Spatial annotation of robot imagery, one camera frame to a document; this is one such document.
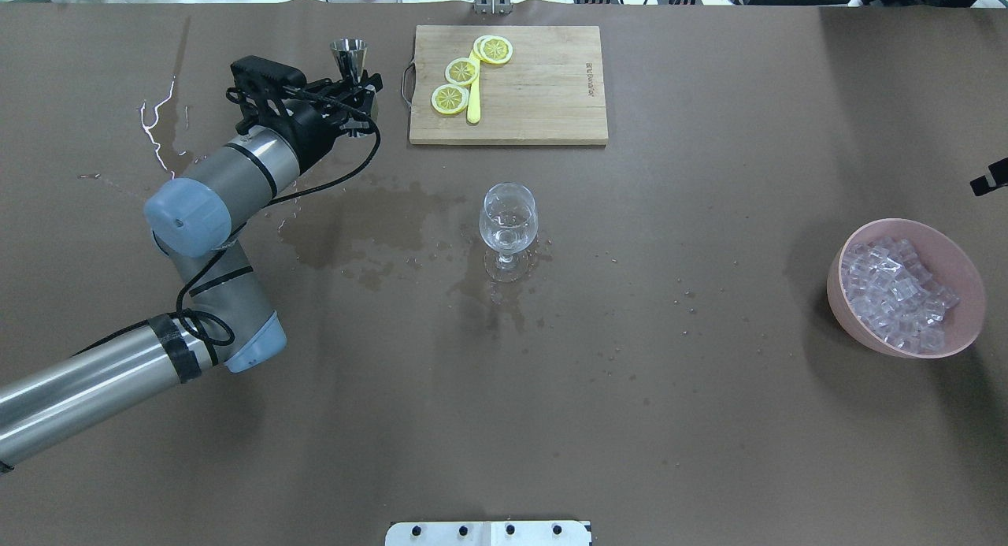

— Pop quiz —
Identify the lemon slice far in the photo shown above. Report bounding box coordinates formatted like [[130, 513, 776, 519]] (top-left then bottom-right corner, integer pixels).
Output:
[[474, 35, 514, 65]]

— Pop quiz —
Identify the lemon slice middle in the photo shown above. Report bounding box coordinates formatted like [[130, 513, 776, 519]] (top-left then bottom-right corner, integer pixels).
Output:
[[444, 57, 481, 87]]

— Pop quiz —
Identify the bamboo cutting board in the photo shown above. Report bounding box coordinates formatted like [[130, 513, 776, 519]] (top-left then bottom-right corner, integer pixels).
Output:
[[408, 25, 609, 147]]

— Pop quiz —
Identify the lemon slice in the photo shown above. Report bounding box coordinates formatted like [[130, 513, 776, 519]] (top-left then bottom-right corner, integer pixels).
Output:
[[431, 84, 469, 116], [444, 57, 481, 87], [474, 35, 514, 65]]

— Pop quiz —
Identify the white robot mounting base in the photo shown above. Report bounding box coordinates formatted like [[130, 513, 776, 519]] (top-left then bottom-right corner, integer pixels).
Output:
[[384, 520, 594, 545]]

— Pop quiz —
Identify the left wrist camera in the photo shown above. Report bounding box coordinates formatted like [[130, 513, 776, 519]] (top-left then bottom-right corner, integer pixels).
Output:
[[229, 55, 307, 103]]

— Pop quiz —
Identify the yellow plastic knife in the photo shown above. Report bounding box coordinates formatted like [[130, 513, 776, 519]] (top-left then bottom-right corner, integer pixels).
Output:
[[465, 50, 483, 125]]

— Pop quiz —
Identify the pink bowl of ice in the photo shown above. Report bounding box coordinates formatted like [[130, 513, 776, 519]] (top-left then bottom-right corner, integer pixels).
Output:
[[827, 218, 988, 359]]

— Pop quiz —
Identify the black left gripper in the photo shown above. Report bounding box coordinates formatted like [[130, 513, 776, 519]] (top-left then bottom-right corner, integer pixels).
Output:
[[260, 73, 383, 173]]

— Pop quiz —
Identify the lemon slice near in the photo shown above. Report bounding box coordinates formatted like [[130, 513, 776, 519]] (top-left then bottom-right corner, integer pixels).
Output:
[[431, 84, 469, 116]]

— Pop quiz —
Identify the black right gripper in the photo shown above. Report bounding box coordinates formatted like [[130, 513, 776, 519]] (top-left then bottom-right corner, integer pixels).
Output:
[[969, 158, 1008, 195]]

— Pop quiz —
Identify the steel double jigger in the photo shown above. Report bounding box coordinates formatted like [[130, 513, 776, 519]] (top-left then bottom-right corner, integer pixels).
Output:
[[330, 39, 368, 98]]

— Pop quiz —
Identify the clear wine glass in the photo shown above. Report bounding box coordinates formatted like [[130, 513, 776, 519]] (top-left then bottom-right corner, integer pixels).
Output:
[[479, 182, 539, 283]]

